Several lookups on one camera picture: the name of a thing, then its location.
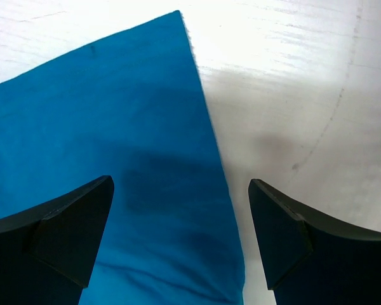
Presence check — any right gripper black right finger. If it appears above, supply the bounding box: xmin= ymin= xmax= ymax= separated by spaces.
xmin=248 ymin=179 xmax=381 ymax=305

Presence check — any blue t shirt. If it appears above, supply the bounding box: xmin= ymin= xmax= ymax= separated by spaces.
xmin=0 ymin=11 xmax=245 ymax=304

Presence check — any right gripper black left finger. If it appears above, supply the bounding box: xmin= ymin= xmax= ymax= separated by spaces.
xmin=0 ymin=175 xmax=114 ymax=305

